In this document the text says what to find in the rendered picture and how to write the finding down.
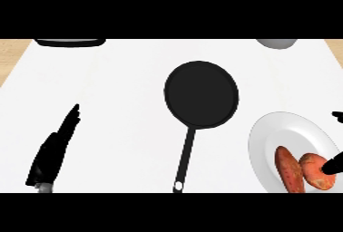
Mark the black frying pan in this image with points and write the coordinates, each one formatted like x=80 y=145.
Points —
x=201 y=94

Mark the white plate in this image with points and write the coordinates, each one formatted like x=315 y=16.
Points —
x=286 y=133

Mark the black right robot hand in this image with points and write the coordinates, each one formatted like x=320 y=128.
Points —
x=333 y=165

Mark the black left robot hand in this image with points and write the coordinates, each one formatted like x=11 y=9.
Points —
x=52 y=151

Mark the grey round object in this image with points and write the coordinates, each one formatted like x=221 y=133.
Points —
x=277 y=43

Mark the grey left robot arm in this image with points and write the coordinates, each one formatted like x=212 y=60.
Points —
x=45 y=188

